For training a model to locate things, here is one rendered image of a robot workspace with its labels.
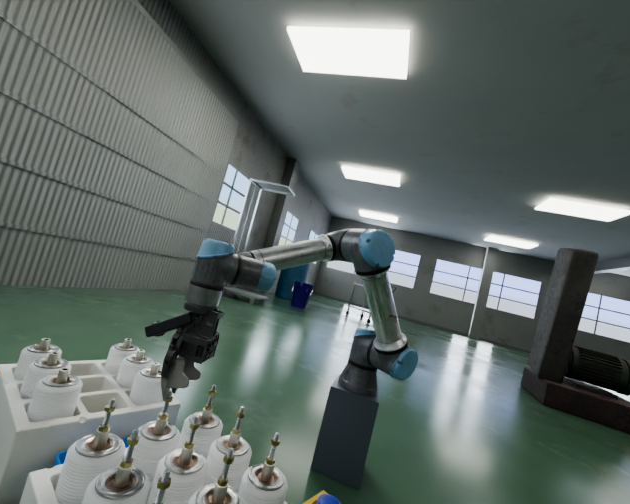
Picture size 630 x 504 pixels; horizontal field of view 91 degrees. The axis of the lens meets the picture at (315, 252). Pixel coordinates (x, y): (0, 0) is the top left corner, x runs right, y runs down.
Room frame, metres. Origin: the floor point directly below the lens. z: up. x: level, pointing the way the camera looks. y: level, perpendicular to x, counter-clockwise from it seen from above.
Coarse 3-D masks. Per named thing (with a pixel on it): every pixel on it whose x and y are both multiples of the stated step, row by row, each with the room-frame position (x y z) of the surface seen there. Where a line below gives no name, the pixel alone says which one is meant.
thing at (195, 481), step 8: (160, 464) 0.63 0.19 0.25; (160, 472) 0.62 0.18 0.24; (200, 472) 0.64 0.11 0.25; (176, 480) 0.61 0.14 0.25; (184, 480) 0.61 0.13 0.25; (192, 480) 0.62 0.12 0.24; (200, 480) 0.63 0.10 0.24; (152, 488) 0.62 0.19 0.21; (168, 488) 0.60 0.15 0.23; (176, 488) 0.61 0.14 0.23; (184, 488) 0.61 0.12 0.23; (192, 488) 0.62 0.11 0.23; (152, 496) 0.62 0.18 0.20; (168, 496) 0.61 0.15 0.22; (176, 496) 0.61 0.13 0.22; (184, 496) 0.61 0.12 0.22
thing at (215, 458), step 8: (216, 440) 0.75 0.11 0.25; (216, 448) 0.72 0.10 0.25; (208, 456) 0.73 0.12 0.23; (216, 456) 0.70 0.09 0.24; (240, 456) 0.71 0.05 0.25; (248, 456) 0.73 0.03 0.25; (208, 464) 0.71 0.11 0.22; (216, 464) 0.70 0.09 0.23; (224, 464) 0.70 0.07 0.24; (232, 464) 0.70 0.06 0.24; (240, 464) 0.71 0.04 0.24; (248, 464) 0.74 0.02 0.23; (208, 472) 0.71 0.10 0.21; (216, 472) 0.70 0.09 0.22; (232, 472) 0.70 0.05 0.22; (240, 472) 0.71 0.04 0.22; (208, 480) 0.70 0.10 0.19; (216, 480) 0.70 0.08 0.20; (232, 480) 0.70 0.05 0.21; (240, 480) 0.72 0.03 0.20
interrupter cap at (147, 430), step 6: (144, 426) 0.73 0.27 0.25; (150, 426) 0.73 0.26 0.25; (168, 426) 0.75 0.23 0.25; (174, 426) 0.75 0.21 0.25; (144, 432) 0.71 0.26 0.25; (150, 432) 0.71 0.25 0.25; (168, 432) 0.73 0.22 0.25; (174, 432) 0.73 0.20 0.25; (150, 438) 0.69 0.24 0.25; (156, 438) 0.69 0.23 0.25; (162, 438) 0.70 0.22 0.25; (168, 438) 0.71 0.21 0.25
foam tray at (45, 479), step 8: (32, 472) 0.63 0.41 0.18; (40, 472) 0.63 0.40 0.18; (48, 472) 0.64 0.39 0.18; (56, 472) 0.64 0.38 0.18; (32, 480) 0.61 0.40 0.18; (40, 480) 0.61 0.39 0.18; (48, 480) 0.62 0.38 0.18; (56, 480) 0.64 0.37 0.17; (152, 480) 0.68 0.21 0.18; (24, 488) 0.62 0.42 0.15; (32, 488) 0.60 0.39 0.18; (40, 488) 0.60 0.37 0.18; (48, 488) 0.60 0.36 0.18; (24, 496) 0.61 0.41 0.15; (32, 496) 0.59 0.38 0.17; (40, 496) 0.58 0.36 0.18; (48, 496) 0.59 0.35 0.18
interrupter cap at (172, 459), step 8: (168, 456) 0.65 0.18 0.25; (176, 456) 0.66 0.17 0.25; (192, 456) 0.67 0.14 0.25; (200, 456) 0.68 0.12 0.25; (168, 464) 0.63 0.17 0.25; (176, 464) 0.64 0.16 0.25; (192, 464) 0.65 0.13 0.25; (200, 464) 0.65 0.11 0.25; (176, 472) 0.61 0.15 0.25; (184, 472) 0.62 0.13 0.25; (192, 472) 0.63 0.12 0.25
